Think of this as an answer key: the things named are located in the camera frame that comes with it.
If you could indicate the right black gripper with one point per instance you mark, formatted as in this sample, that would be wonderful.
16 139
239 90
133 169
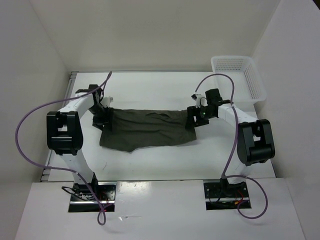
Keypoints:
193 111

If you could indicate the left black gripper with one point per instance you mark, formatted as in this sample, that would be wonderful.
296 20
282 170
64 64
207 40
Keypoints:
105 120

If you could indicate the olive green shorts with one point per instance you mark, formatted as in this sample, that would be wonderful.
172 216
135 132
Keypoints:
133 129

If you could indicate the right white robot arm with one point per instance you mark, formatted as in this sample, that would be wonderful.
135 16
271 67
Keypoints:
253 141

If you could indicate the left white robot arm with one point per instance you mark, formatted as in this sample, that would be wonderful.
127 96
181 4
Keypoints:
65 135

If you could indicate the white plastic basket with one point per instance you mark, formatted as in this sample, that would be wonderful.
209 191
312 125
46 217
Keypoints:
249 88

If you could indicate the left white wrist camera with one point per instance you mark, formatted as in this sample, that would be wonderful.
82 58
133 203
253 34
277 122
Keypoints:
106 101

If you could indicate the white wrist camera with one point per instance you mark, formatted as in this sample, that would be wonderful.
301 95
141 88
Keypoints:
106 101
200 100

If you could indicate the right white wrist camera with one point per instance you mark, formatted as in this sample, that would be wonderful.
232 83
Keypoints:
200 100

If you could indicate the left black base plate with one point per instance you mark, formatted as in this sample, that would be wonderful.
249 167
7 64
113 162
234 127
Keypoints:
82 200

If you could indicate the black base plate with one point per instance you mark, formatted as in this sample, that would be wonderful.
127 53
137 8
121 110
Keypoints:
82 200
222 195

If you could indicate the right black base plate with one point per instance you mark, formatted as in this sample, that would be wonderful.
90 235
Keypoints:
222 195

